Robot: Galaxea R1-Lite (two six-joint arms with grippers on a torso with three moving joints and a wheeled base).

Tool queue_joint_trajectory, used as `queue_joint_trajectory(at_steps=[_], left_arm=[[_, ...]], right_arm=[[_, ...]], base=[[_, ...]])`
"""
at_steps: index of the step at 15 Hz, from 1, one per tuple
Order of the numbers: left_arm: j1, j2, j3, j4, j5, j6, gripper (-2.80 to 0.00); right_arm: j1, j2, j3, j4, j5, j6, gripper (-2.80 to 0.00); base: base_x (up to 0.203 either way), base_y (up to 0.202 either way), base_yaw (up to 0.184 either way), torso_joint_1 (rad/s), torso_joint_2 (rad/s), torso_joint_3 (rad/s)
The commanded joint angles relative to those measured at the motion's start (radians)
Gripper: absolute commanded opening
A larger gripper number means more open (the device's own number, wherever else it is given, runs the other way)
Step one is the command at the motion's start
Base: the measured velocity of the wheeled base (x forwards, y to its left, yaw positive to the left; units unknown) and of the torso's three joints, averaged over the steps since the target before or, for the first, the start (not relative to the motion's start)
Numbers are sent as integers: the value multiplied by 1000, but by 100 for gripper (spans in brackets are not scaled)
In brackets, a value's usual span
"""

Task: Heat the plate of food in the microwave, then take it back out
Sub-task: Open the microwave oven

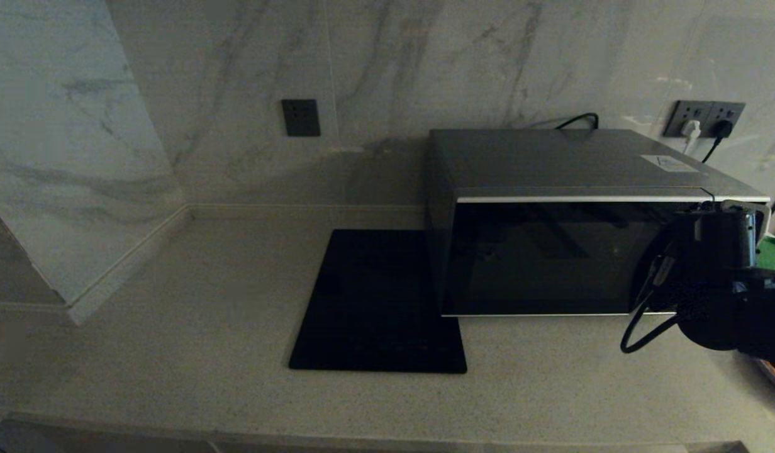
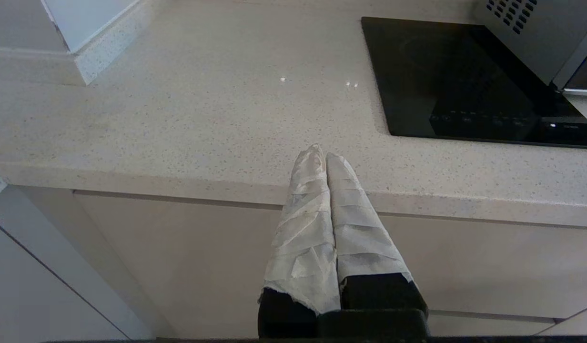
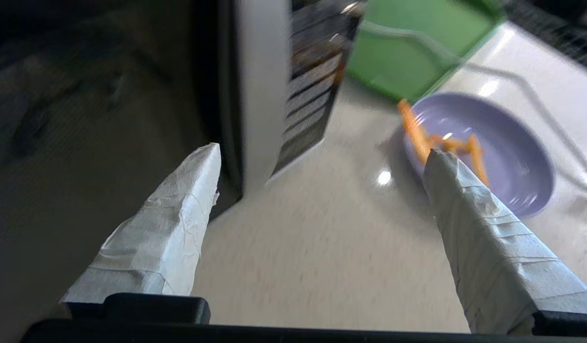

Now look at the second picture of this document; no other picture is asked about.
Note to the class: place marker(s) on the beige cabinet drawer front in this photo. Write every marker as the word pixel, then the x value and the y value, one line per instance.
pixel 179 262

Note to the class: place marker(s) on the white cabinet side panel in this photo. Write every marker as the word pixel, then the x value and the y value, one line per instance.
pixel 36 286

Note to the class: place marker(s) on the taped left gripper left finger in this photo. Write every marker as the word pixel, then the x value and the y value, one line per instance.
pixel 303 238

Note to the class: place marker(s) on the silver microwave oven body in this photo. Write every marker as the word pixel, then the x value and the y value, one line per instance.
pixel 536 38

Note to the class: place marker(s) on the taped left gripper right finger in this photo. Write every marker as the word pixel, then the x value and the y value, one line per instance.
pixel 360 238

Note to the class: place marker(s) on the black square mat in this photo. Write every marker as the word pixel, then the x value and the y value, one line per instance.
pixel 441 85

